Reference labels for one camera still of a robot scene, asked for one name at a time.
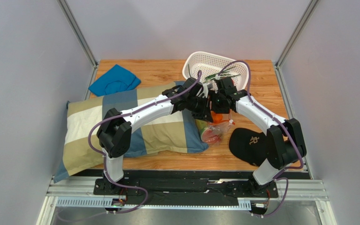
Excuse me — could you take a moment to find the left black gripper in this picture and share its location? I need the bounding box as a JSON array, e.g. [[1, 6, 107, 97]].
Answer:
[[186, 96, 214, 124]]

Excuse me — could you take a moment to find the fake orange fruit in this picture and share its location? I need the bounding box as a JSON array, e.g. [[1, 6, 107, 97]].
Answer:
[[211, 112, 224, 123]]

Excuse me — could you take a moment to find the fake green onion stalk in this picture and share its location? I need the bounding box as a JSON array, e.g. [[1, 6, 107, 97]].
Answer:
[[205, 66, 240, 81]]

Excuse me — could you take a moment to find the clear orange zip bag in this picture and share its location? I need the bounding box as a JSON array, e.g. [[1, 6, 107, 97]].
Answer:
[[195, 112, 235, 146]]

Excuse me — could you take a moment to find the checked blue beige pillow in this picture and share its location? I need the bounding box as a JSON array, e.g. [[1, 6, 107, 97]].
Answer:
[[53, 81, 208, 182]]

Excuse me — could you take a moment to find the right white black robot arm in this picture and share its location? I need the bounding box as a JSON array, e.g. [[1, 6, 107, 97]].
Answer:
[[211, 77, 306, 186]]

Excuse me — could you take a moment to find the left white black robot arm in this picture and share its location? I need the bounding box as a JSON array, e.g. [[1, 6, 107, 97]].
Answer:
[[91, 78, 213, 185]]

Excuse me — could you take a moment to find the fake watermelon slice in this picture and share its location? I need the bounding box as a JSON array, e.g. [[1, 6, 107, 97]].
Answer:
[[200, 127, 222, 145]]

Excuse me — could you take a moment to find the white perforated plastic basket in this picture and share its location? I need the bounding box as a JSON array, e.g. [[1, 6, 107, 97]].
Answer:
[[182, 51, 250, 90]]

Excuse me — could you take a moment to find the black baseball cap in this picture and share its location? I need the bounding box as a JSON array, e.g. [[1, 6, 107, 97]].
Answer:
[[228, 128, 266, 166]]

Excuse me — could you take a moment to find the blue folded cloth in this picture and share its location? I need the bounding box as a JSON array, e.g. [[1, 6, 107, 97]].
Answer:
[[89, 64, 141, 97]]

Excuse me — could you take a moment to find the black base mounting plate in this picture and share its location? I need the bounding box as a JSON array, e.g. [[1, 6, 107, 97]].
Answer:
[[70, 169, 310, 207]]

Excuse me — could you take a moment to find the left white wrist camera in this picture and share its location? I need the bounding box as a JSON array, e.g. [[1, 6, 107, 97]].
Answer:
[[202, 82, 213, 96]]

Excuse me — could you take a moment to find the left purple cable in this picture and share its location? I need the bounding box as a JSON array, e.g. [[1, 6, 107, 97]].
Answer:
[[88, 70, 203, 215]]

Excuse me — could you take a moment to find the right aluminium frame post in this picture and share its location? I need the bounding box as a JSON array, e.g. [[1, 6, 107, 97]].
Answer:
[[275, 0, 321, 69]]

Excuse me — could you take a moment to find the aluminium frame post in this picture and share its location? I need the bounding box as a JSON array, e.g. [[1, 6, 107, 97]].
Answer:
[[57, 0, 98, 68], [275, 0, 321, 69]]

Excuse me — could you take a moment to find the left aluminium frame post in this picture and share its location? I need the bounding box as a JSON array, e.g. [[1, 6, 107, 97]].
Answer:
[[57, 0, 98, 68]]

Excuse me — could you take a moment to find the aluminium slotted rail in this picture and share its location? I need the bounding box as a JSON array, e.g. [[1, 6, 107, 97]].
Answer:
[[56, 197, 252, 210]]

